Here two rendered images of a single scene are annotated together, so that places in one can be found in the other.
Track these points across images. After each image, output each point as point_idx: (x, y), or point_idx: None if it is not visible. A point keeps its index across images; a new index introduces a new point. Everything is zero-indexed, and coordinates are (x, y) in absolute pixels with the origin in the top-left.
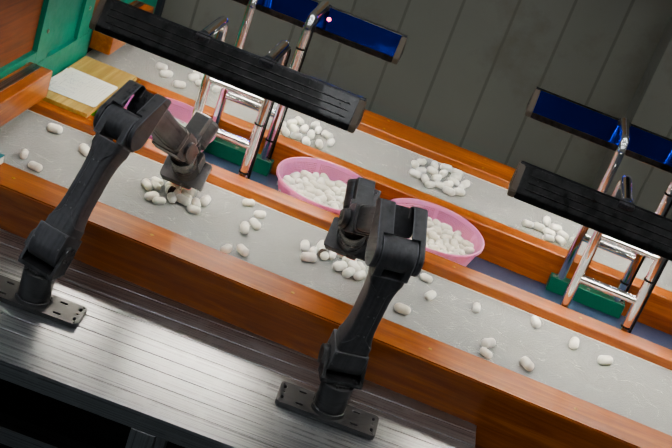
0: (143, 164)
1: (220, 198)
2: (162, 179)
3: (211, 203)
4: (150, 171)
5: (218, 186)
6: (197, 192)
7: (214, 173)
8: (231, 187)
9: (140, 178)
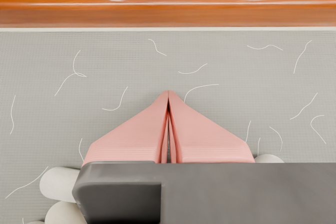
0: (2, 75)
1: (283, 91)
2: (83, 123)
3: (277, 151)
4: (33, 102)
5: (246, 26)
6: (209, 114)
7: None
8: (295, 17)
9: (14, 181)
